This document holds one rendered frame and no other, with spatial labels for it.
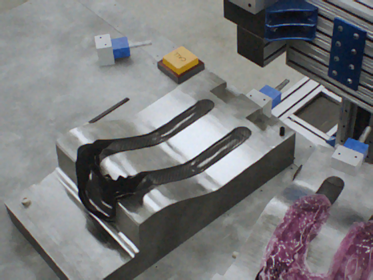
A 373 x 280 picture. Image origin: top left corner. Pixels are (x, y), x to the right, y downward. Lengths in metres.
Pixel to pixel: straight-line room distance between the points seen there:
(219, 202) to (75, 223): 0.26
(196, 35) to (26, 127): 1.61
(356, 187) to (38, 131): 0.68
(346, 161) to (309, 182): 0.08
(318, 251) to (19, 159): 0.66
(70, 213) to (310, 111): 1.27
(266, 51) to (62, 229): 0.72
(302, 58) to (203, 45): 1.27
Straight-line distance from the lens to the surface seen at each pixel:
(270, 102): 1.43
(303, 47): 1.70
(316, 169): 1.29
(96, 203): 1.23
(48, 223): 1.24
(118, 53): 1.61
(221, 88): 1.41
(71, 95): 1.56
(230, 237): 1.25
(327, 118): 2.32
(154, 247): 1.19
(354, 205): 1.24
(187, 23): 3.09
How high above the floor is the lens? 1.82
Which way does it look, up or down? 46 degrees down
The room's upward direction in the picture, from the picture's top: 3 degrees counter-clockwise
